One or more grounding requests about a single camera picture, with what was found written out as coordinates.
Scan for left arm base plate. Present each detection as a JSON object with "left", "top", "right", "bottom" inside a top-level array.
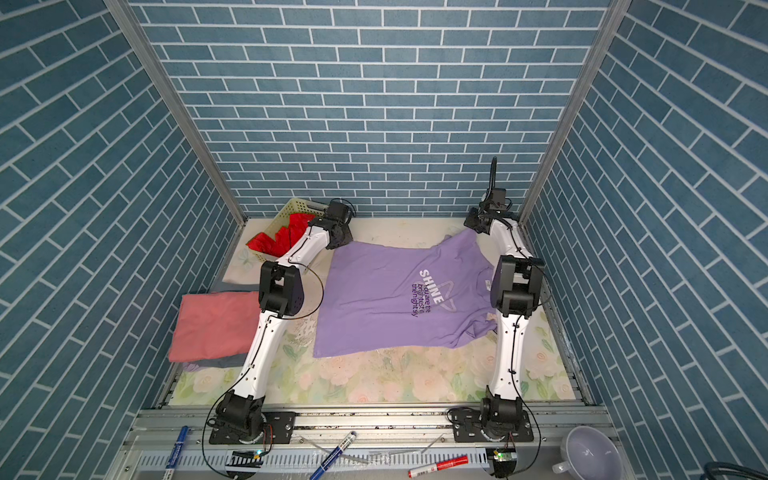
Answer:
[{"left": 206, "top": 411, "right": 297, "bottom": 446}]

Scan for aluminium mounting rail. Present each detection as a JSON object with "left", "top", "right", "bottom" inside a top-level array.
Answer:
[{"left": 105, "top": 401, "right": 634, "bottom": 479}]

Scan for purple t shirt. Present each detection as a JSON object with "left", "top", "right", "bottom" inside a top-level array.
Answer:
[{"left": 313, "top": 230, "right": 496, "bottom": 358}]

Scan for red t shirt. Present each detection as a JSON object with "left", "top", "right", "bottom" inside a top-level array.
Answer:
[{"left": 246, "top": 213, "right": 316, "bottom": 257}]

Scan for red marker pen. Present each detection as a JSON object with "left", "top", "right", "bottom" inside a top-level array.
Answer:
[{"left": 408, "top": 455, "right": 469, "bottom": 479}]

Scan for black cable at corner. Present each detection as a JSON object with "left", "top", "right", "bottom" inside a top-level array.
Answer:
[{"left": 701, "top": 460, "right": 768, "bottom": 480}]

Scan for blue marker pen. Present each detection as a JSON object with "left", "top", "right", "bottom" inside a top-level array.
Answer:
[{"left": 309, "top": 431, "right": 357, "bottom": 480}]

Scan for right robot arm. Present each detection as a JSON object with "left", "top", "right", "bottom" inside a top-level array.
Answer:
[{"left": 464, "top": 186, "right": 544, "bottom": 440}]

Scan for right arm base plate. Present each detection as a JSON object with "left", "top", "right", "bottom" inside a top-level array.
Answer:
[{"left": 446, "top": 407, "right": 534, "bottom": 443}]

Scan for folded pink t shirt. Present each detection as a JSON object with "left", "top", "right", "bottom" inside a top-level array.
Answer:
[{"left": 168, "top": 292, "right": 260, "bottom": 363}]

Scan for blue pen at left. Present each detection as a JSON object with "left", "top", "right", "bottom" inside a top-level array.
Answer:
[{"left": 162, "top": 426, "right": 189, "bottom": 480}]

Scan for pale green plastic basket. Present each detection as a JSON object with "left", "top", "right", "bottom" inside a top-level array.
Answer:
[{"left": 246, "top": 198, "right": 327, "bottom": 262}]

